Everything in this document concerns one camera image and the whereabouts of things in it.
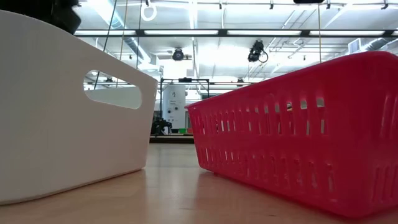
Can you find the white cable loop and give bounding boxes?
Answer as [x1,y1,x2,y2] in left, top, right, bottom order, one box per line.
[141,0,158,22]

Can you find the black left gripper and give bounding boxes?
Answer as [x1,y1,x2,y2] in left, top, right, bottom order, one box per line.
[57,0,83,35]

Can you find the round black ceiling camera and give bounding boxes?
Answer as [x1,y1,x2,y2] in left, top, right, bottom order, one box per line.
[172,47,185,62]

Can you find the black ceiling camera with cable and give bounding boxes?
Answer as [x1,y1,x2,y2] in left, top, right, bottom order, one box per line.
[248,39,269,63]

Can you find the white plastic basket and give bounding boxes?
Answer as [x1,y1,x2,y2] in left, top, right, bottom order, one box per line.
[0,9,159,206]

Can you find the red perforated plastic basket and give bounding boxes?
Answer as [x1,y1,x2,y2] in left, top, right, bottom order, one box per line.
[185,50,398,218]

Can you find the white column with signs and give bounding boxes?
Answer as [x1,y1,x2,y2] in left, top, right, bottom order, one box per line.
[162,84,187,129]

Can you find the black aluminium table frame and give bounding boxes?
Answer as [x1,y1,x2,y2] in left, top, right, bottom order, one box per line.
[149,134,195,144]

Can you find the black overhead beam with lights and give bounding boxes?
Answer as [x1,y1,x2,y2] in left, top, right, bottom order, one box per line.
[73,28,398,39]

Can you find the black hanging cable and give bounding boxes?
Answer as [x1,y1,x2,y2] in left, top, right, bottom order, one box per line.
[93,0,118,90]

